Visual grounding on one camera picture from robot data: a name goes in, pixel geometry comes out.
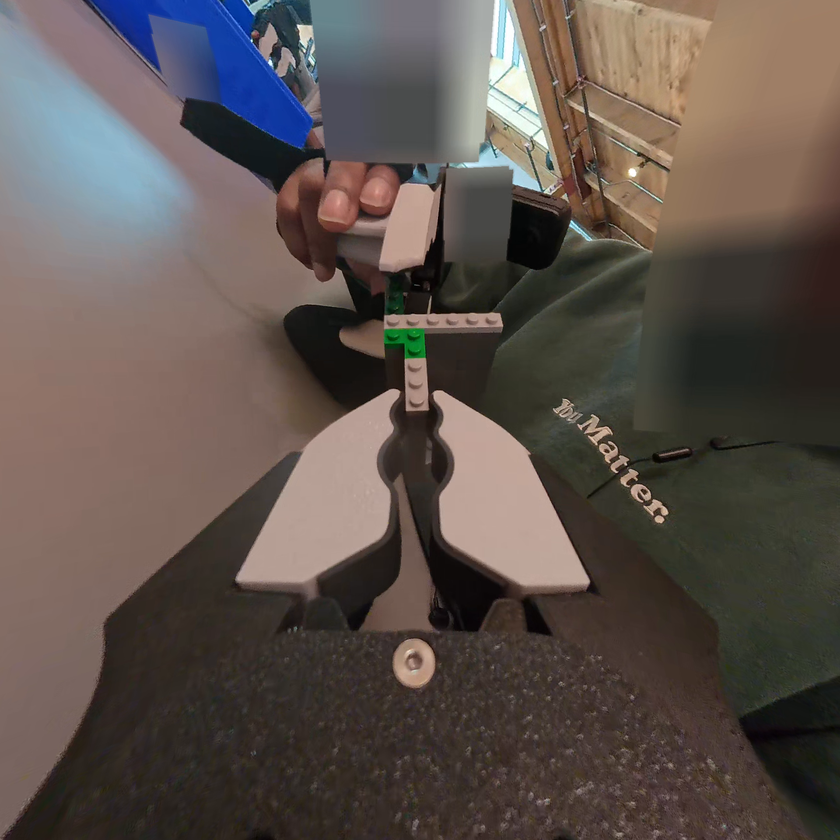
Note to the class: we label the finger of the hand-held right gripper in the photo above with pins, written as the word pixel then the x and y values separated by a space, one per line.
pixel 410 226
pixel 420 289

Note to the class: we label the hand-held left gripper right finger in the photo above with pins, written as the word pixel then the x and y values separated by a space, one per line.
pixel 512 518

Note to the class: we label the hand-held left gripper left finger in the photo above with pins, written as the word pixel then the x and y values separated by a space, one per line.
pixel 321 518

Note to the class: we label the dark green plate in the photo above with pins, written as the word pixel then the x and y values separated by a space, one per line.
pixel 394 298

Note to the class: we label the long light grey plate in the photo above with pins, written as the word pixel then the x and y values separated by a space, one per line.
pixel 453 321

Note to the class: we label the small green corner plate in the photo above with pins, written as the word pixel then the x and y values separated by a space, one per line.
pixel 403 341

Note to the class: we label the dark grey cross wall piece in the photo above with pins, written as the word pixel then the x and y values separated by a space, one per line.
pixel 459 367

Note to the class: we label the short light grey plate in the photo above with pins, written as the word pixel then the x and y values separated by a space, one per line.
pixel 417 387

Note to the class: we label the person's right hand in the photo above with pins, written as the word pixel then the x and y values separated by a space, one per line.
pixel 308 216

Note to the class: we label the blue plastic bin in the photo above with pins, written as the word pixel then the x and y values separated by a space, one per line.
pixel 262 98

